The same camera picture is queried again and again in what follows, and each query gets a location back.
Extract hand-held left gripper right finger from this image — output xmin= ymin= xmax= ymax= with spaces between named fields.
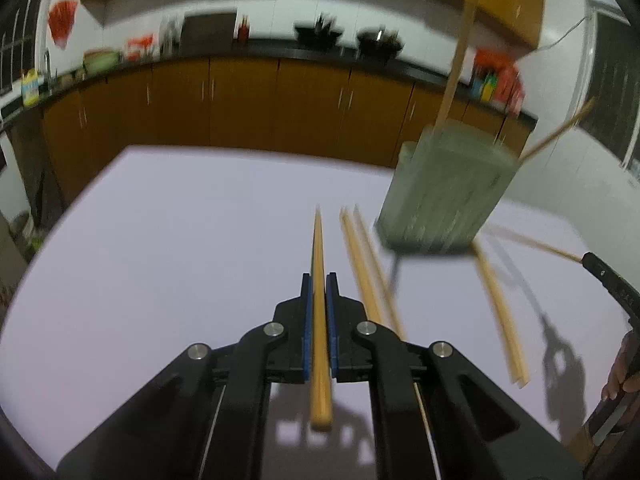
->
xmin=325 ymin=272 xmax=584 ymax=480

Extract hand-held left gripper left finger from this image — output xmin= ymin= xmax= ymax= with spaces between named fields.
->
xmin=56 ymin=272 xmax=314 ymax=480

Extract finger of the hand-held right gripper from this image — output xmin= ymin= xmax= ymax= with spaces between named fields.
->
xmin=581 ymin=251 xmax=640 ymax=333

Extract wooden chopstick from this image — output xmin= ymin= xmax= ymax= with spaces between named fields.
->
xmin=352 ymin=205 xmax=407 ymax=341
xmin=517 ymin=97 xmax=598 ymax=163
xmin=339 ymin=207 xmax=385 ymax=328
xmin=470 ymin=242 xmax=524 ymax=387
xmin=487 ymin=225 xmax=585 ymax=264
xmin=309 ymin=207 xmax=334 ymax=432
xmin=475 ymin=241 xmax=531 ymax=386
xmin=434 ymin=0 xmax=479 ymax=128

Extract pale green perforated utensil holder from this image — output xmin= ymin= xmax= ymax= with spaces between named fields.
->
xmin=375 ymin=122 xmax=521 ymax=256

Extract person's right hand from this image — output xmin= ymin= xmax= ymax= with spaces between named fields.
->
xmin=601 ymin=330 xmax=640 ymax=402

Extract white framed window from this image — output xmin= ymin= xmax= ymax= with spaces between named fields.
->
xmin=586 ymin=0 xmax=640 ymax=182

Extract wooden lower kitchen cabinets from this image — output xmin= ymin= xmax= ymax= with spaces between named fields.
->
xmin=10 ymin=57 xmax=538 ymax=206

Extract wooden kitchen cabinets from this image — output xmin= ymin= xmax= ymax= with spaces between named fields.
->
xmin=10 ymin=57 xmax=538 ymax=206
xmin=80 ymin=0 xmax=546 ymax=51

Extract large red plastic bag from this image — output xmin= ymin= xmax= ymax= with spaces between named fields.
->
xmin=472 ymin=47 xmax=526 ymax=116

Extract black kitchen countertop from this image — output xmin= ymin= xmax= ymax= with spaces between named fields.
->
xmin=0 ymin=40 xmax=538 ymax=126

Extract wok with steel lid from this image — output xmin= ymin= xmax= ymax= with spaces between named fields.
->
xmin=356 ymin=27 xmax=405 ymax=59

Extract black pot with lid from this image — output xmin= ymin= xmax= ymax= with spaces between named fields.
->
xmin=294 ymin=16 xmax=346 ymax=47

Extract wooden upper kitchen cabinets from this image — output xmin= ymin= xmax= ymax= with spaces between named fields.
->
xmin=80 ymin=0 xmax=546 ymax=51

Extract dark wooden cutting board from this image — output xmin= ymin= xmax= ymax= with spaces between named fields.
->
xmin=181 ymin=10 xmax=238 ymax=44

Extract clear plastic bag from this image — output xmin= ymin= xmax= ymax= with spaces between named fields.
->
xmin=160 ymin=17 xmax=181 ymax=56

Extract crumpled red plastic bag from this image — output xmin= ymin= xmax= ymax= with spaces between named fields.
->
xmin=125 ymin=35 xmax=156 ymax=62

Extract green basin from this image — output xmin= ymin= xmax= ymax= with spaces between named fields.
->
xmin=82 ymin=49 xmax=124 ymax=74

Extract yellow detergent bottle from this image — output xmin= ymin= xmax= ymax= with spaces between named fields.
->
xmin=21 ymin=70 xmax=41 ymax=108

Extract hanging red plastic bag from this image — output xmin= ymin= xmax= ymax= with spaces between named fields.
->
xmin=47 ymin=0 xmax=81 ymax=49

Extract barred window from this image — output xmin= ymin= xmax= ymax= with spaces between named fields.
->
xmin=0 ymin=0 xmax=52 ymax=97

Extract white wall cable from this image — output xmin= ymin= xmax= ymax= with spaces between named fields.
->
xmin=536 ymin=14 xmax=590 ymax=54

